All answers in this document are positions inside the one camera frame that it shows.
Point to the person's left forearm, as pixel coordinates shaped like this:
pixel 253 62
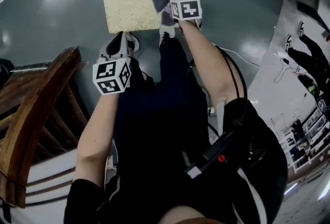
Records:
pixel 90 140

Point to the person's dark trousers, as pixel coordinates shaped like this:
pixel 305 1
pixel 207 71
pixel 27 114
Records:
pixel 170 84

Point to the person's chin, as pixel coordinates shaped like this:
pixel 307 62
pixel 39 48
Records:
pixel 185 216

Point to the person's right forearm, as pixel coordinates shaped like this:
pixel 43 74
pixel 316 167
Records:
pixel 208 68

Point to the person's black shirt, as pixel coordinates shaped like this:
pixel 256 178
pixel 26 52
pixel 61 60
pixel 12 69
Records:
pixel 154 187

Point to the white power strip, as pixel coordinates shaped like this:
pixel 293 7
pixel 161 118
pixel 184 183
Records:
pixel 211 111

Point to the brown wooden stair railing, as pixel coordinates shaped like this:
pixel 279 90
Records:
pixel 28 104

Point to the person's right white shoe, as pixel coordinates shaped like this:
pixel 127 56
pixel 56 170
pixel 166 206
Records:
pixel 165 32

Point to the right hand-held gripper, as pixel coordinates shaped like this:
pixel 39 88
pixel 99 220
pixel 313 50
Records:
pixel 187 9

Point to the cream cushioned stool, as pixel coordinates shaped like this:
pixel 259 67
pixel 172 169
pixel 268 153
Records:
pixel 123 6

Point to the white shelf unit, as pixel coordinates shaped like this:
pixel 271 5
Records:
pixel 304 138

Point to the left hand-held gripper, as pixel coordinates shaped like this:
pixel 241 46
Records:
pixel 111 76

